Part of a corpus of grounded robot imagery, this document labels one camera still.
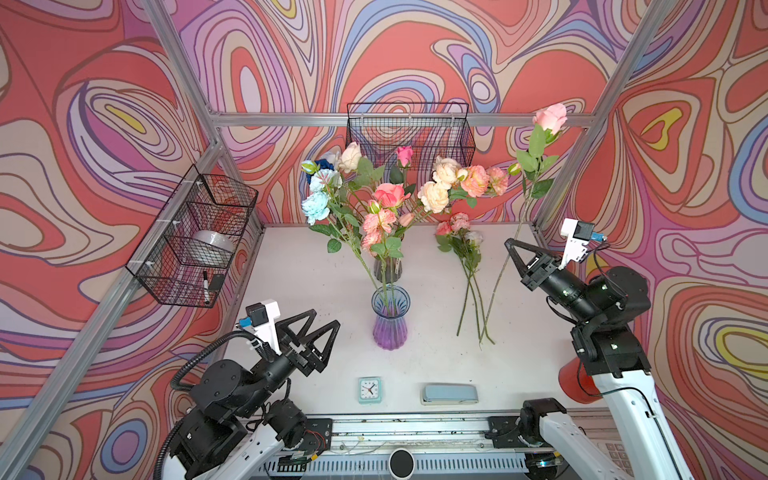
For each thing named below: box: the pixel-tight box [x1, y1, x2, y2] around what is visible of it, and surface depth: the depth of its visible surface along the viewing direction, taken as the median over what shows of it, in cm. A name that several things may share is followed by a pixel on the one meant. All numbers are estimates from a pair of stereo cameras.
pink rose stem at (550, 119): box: [480, 103, 568, 344], surface depth 53 cm
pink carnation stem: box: [460, 165, 509, 197], surface depth 71 cm
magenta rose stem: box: [396, 146, 414, 187], surface depth 77 cm
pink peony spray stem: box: [361, 199, 404, 307], surface depth 67 cm
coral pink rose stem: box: [373, 182, 411, 212], surface depth 70 cm
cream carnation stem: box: [402, 156, 469, 229], surface depth 72 cm
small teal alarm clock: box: [358, 376, 382, 404], surface depth 80 cm
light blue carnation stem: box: [301, 160, 379, 295], surface depth 64 cm
